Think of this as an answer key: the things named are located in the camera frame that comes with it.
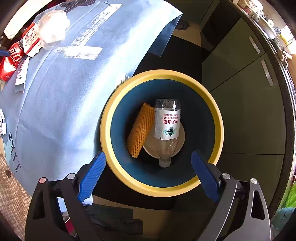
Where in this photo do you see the dark green cloth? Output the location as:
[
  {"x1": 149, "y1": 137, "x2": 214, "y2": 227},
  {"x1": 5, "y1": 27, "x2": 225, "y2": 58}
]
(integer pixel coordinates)
[{"x1": 87, "y1": 205, "x2": 144, "y2": 235}]

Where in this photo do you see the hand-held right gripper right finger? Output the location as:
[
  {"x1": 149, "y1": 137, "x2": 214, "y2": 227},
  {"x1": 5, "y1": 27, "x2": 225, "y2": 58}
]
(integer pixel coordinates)
[{"x1": 191, "y1": 151, "x2": 271, "y2": 241}]

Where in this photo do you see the yellow rimmed blue trash bin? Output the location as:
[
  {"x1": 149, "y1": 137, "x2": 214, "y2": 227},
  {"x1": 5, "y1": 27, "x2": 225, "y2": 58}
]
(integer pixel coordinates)
[{"x1": 100, "y1": 70, "x2": 224, "y2": 197}]

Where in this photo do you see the red print cardboard box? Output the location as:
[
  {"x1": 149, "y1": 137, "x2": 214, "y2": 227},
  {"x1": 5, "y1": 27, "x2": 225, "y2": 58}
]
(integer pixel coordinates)
[{"x1": 22, "y1": 22, "x2": 43, "y2": 57}]

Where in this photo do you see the green plastic colander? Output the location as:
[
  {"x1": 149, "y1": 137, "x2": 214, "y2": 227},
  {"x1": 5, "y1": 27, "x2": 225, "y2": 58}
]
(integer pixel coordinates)
[{"x1": 280, "y1": 182, "x2": 296, "y2": 209}]

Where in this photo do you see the clear plastic water bottle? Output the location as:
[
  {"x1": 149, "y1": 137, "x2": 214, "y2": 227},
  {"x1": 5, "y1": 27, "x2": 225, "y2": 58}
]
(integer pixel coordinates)
[{"x1": 154, "y1": 98, "x2": 181, "y2": 168}]

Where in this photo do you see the knit patterned sweater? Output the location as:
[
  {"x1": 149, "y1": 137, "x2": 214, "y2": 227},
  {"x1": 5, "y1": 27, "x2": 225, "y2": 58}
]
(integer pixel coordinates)
[{"x1": 0, "y1": 152, "x2": 33, "y2": 241}]

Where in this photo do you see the silver cabinet handle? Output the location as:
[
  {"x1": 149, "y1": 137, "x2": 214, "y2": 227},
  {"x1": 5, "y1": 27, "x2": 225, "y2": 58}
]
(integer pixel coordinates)
[
  {"x1": 261, "y1": 59, "x2": 275, "y2": 87},
  {"x1": 248, "y1": 36, "x2": 261, "y2": 54}
]

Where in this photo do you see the white crumpled wrapper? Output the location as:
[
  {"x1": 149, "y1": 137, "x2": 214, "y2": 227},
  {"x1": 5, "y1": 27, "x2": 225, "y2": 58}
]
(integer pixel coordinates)
[{"x1": 0, "y1": 109, "x2": 7, "y2": 135}]

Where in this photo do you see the white paper bowl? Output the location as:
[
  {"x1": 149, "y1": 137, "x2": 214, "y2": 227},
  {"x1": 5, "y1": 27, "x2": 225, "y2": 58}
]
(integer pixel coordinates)
[{"x1": 142, "y1": 120, "x2": 186, "y2": 160}]

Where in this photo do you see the orange foam fruit net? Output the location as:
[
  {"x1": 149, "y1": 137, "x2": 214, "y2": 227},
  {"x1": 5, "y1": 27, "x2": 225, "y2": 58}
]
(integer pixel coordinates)
[{"x1": 127, "y1": 103, "x2": 155, "y2": 159}]

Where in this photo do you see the dark green kitchen cabinet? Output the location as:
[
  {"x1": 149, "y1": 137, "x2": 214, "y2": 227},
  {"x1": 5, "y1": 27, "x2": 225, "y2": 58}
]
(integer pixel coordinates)
[{"x1": 200, "y1": 0, "x2": 289, "y2": 209}]

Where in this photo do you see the grey white paper packet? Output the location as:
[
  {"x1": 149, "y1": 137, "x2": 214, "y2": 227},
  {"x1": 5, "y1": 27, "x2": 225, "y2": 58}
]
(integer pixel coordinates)
[{"x1": 14, "y1": 57, "x2": 30, "y2": 93}]

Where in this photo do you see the black kitchen countertop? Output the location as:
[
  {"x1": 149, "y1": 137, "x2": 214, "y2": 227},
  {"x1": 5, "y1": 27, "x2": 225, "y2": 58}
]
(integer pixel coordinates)
[{"x1": 228, "y1": 0, "x2": 296, "y2": 211}]

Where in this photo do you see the red soda can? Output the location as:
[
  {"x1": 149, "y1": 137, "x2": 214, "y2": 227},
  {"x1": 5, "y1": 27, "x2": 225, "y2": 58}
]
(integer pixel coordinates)
[{"x1": 0, "y1": 41, "x2": 25, "y2": 81}]

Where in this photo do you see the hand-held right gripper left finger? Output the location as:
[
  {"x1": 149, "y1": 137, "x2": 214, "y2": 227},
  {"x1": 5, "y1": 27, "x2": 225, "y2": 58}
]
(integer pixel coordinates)
[{"x1": 25, "y1": 151, "x2": 107, "y2": 241}]

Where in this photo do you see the clear plastic container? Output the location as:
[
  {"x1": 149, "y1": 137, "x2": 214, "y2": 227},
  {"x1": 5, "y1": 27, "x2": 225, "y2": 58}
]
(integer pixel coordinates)
[{"x1": 37, "y1": 9, "x2": 70, "y2": 50}]

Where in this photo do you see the light blue tablecloth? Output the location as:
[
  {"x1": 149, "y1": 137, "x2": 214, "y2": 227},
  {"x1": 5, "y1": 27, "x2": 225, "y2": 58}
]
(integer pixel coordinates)
[{"x1": 0, "y1": 0, "x2": 183, "y2": 209}]

